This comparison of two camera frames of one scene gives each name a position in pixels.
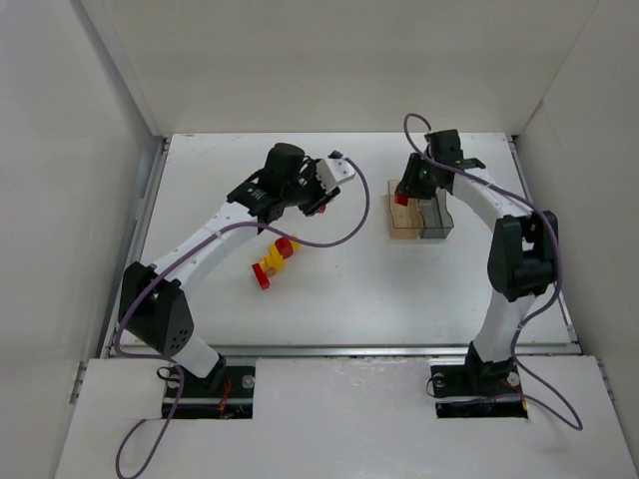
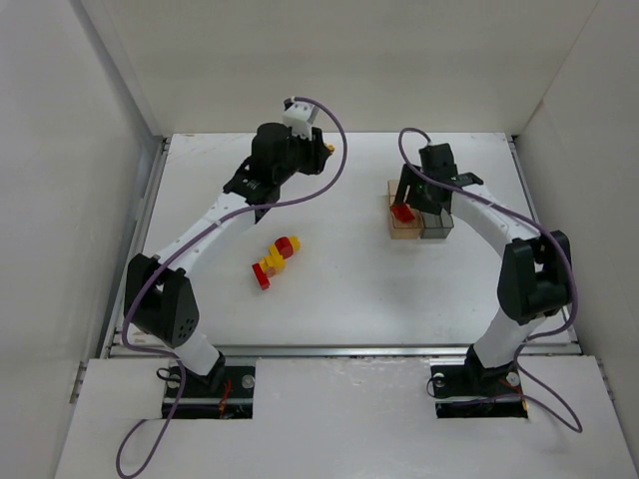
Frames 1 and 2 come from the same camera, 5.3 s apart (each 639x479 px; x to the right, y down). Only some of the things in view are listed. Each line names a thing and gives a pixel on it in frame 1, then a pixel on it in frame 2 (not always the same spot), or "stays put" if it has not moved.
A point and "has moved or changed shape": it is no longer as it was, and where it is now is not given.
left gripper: [314, 201] to [315, 153]
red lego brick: [402, 201] has moved or changed shape
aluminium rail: [341, 351] stays put
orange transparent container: [405, 222] stays put
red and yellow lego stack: [275, 261] stays put
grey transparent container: [436, 221] stays put
